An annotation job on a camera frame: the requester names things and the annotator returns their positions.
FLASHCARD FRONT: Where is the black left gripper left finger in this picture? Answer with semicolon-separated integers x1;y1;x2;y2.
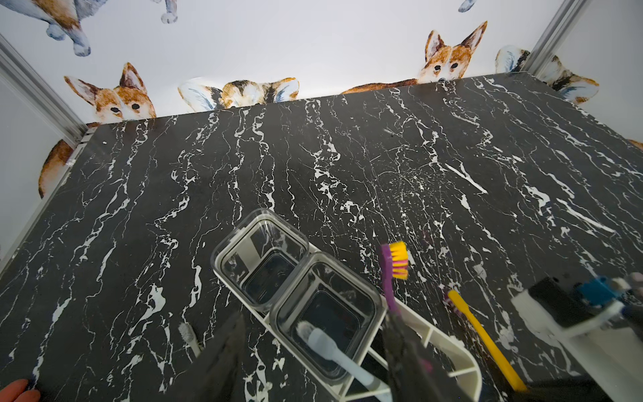
167;313;246;401

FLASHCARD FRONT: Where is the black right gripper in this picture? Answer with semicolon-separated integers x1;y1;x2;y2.
511;375;611;402

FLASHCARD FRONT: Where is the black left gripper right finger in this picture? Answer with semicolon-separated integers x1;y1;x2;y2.
383;312;471;402

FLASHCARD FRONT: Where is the light blue toothbrush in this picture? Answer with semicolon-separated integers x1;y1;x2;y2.
296;321;393;402

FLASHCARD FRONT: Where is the white toothbrush holder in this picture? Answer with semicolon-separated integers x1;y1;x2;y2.
210;208;483;402

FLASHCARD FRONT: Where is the purple toothbrush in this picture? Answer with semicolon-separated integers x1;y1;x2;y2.
378;241;410;314

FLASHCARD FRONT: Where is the grey toothbrush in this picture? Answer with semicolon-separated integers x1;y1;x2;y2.
178;323;202;358

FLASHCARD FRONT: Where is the aluminium frame post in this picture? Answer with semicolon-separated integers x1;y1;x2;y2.
522;0;591;77

